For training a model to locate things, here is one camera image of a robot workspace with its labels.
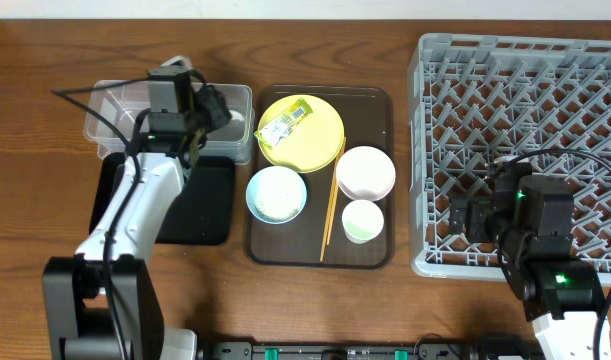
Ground yellow round plate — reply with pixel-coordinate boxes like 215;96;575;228
257;94;345;173

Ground light blue bowl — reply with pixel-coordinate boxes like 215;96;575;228
245;166;307;225

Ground grey dishwasher rack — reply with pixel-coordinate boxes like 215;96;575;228
407;33;611;285

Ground clear plastic waste bin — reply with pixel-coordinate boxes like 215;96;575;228
83;80;255;165

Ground black waste tray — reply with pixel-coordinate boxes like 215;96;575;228
77;152;235;257

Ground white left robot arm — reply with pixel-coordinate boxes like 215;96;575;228
42;55;232;359

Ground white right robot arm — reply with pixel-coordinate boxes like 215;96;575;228
449;160;611;359

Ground rice grains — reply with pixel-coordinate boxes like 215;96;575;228
254;172;302;223

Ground pale green cup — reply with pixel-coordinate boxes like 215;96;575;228
341;200;384;244

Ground dark brown serving tray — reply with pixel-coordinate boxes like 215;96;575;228
244;85;395;269

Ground white tissue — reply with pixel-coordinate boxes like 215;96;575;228
229;110;246;127

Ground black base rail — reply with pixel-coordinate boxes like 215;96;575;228
196;333;544;360

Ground pink bowl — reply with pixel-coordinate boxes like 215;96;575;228
336;146;396;202

